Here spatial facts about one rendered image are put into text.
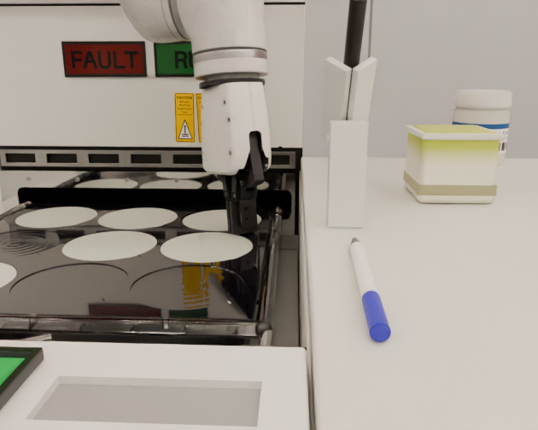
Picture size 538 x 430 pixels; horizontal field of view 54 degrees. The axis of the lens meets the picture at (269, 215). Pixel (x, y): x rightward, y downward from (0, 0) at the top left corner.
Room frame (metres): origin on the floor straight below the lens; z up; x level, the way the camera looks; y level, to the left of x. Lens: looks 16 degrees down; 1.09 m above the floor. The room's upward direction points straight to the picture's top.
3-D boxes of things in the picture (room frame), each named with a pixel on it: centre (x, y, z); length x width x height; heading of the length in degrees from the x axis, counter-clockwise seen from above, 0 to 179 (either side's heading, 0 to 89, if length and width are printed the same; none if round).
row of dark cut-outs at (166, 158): (0.77, 0.18, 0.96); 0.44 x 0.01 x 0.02; 87
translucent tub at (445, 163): (0.52, -0.18, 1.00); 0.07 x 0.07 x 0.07; 88
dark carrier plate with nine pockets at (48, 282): (0.56, 0.18, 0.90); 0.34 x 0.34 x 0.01; 87
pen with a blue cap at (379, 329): (0.29, -0.06, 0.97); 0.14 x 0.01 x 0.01; 176
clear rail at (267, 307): (0.55, 0.00, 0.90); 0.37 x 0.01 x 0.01; 177
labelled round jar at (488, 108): (0.71, -0.28, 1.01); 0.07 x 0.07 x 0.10
